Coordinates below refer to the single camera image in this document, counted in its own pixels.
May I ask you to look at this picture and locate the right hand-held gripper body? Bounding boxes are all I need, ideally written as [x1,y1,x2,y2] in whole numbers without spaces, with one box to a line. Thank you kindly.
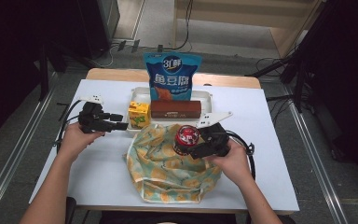
[195,111,233,159]

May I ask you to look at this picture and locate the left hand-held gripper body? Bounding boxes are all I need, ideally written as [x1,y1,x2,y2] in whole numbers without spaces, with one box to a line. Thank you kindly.
[77,94,106,134]

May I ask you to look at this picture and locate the red round can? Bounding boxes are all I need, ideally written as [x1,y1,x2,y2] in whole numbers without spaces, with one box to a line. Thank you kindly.
[172,124,201,157]

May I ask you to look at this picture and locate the yellow drink carton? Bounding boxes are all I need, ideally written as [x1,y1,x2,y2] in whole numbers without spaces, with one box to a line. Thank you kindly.
[128,101,152,130]

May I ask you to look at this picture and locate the white plastic tray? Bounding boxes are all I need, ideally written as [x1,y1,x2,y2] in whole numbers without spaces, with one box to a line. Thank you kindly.
[124,86,214,135]

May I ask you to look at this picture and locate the lemon print cloth bag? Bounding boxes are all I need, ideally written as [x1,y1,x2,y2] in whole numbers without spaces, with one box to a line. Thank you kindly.
[123,122,223,204]

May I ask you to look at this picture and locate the brown long box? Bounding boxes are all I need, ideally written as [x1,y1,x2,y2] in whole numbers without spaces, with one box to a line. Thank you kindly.
[149,99,203,119]

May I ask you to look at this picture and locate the blue snack bag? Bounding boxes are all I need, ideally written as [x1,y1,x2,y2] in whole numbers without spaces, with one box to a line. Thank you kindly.
[143,50,203,102]

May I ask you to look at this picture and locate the person's left hand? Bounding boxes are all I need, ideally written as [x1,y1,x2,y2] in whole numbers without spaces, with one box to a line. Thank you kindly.
[57,122,106,162]

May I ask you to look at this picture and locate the person's right hand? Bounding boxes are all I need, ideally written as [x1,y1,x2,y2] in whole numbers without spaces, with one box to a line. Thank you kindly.
[206,139,254,188]

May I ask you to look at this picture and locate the dark cabinet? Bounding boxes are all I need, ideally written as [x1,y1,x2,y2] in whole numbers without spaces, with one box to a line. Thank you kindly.
[77,0,121,59]

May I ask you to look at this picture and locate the black stand legs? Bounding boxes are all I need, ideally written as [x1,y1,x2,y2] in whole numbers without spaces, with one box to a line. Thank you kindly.
[245,50,310,113]

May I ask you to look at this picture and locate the light wooden shelf unit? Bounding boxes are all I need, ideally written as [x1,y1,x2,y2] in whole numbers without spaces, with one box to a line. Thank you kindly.
[172,0,325,59]

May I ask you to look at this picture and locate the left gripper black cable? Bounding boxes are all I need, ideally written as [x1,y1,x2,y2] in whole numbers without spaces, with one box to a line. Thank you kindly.
[54,99,85,153]

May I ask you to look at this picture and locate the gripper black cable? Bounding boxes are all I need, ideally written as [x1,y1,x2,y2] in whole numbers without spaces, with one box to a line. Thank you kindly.
[225,130,257,181]
[54,99,85,153]

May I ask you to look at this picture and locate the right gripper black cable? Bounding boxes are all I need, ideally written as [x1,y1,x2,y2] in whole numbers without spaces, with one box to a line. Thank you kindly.
[225,130,257,181]

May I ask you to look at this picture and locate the metal floor rail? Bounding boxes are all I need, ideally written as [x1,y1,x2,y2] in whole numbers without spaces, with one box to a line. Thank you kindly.
[283,85,351,224]
[0,71,59,224]

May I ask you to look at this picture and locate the black hanging cable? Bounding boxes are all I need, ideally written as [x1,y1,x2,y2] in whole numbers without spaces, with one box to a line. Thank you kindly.
[162,0,194,52]

